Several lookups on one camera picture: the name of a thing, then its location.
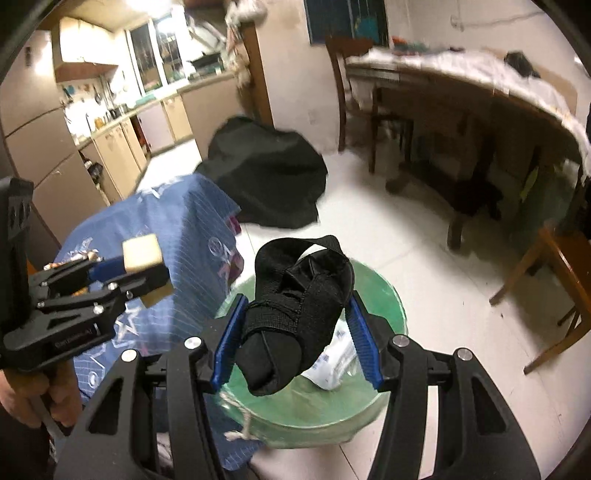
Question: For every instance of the kitchen window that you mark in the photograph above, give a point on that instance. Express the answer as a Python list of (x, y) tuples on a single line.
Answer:
[(147, 50)]

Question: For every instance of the black cloth cover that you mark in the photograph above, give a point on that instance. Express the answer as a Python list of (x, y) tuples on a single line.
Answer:
[(268, 175)]

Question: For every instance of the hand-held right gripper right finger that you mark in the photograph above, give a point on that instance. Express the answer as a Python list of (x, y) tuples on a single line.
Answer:
[(364, 341)]

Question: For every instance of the black wrist brace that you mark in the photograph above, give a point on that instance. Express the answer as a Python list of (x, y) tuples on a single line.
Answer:
[(295, 314)]

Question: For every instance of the wooden dining table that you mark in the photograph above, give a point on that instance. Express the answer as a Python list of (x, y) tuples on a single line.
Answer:
[(461, 106)]

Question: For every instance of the wooden dining chair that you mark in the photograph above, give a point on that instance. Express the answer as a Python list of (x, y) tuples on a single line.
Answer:
[(346, 69)]

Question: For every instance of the beige sponge block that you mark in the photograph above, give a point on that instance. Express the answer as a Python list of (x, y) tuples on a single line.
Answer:
[(141, 251)]

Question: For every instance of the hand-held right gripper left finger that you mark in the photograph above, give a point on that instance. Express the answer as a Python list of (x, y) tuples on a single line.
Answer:
[(228, 341)]

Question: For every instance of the person's left hand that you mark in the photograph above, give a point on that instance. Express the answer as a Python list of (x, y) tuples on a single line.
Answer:
[(23, 397)]

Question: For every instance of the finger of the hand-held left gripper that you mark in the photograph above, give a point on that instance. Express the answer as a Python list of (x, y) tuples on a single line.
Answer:
[(106, 271), (138, 282)]

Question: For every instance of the beige refrigerator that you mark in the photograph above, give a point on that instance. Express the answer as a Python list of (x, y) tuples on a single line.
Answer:
[(37, 138)]

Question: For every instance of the white table cloth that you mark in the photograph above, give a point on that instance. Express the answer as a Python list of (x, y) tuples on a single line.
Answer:
[(461, 62)]

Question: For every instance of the beige kitchen cabinets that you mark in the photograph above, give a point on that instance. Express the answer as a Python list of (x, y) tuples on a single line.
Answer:
[(198, 106)]

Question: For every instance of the wooden stool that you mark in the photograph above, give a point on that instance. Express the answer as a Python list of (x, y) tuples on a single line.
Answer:
[(554, 258)]

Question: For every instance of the wall cabinet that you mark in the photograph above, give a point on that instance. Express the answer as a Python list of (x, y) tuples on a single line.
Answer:
[(83, 46)]

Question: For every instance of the hanging cloth bags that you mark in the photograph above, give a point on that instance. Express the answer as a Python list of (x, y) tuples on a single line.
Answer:
[(240, 55)]

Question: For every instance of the blue star-print blanket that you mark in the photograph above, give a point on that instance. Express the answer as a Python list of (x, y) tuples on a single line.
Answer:
[(184, 221)]

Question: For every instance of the green trash bin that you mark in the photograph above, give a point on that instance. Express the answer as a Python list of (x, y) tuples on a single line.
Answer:
[(300, 415)]

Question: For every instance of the white plastic bag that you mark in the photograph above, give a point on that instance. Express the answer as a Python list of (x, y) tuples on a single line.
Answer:
[(332, 360)]

